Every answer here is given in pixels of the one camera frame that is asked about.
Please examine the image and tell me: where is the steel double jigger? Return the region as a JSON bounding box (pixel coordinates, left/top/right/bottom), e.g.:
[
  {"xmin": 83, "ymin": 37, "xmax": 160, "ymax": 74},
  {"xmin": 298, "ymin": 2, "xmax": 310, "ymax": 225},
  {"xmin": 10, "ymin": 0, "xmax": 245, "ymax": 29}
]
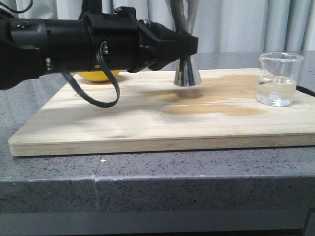
[{"xmin": 166, "ymin": 0, "xmax": 202, "ymax": 87}]

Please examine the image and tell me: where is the grey curtain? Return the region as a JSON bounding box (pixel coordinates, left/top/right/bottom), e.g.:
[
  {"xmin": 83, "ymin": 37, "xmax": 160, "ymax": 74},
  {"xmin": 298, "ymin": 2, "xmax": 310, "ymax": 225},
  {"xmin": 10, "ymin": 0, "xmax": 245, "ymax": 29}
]
[{"xmin": 14, "ymin": 0, "xmax": 315, "ymax": 53}]

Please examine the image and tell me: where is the yellow lemon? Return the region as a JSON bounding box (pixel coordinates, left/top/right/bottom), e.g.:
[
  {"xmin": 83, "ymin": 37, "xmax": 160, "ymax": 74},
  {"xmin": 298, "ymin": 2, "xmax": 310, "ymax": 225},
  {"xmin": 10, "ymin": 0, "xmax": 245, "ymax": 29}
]
[{"xmin": 77, "ymin": 71, "xmax": 109, "ymax": 82}]

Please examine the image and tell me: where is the clear glass beaker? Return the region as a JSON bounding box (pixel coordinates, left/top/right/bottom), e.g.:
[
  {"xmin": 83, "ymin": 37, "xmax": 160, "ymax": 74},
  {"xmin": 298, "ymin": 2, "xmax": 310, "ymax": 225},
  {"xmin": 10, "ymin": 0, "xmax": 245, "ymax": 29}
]
[{"xmin": 256, "ymin": 52, "xmax": 304, "ymax": 107}]

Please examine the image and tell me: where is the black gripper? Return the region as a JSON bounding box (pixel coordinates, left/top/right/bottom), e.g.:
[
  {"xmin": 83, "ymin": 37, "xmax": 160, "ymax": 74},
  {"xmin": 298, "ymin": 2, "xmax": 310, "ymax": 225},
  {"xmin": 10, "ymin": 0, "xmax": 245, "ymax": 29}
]
[{"xmin": 81, "ymin": 6, "xmax": 198, "ymax": 73}]

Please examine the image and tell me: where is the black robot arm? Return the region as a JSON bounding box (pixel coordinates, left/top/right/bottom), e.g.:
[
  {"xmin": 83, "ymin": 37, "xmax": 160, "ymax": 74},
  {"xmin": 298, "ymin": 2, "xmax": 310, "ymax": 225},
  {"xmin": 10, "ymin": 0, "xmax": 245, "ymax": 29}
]
[{"xmin": 0, "ymin": 0, "xmax": 198, "ymax": 90}]

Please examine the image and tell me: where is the wooden cutting board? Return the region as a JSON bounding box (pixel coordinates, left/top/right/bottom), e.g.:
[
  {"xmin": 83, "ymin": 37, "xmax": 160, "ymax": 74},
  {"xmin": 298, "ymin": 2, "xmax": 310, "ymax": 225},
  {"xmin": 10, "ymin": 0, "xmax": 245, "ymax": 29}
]
[{"xmin": 8, "ymin": 68, "xmax": 315, "ymax": 156}]

